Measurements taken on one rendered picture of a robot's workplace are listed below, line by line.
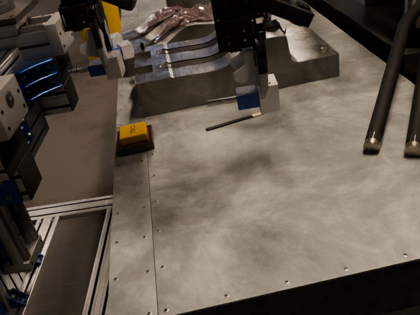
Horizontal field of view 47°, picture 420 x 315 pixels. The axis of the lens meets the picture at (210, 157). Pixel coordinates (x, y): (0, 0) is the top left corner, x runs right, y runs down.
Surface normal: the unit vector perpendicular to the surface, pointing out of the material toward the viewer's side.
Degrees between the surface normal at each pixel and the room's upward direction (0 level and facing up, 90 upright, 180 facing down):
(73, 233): 0
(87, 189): 0
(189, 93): 90
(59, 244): 0
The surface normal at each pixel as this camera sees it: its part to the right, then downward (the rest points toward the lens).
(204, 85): 0.15, 0.51
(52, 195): -0.16, -0.83
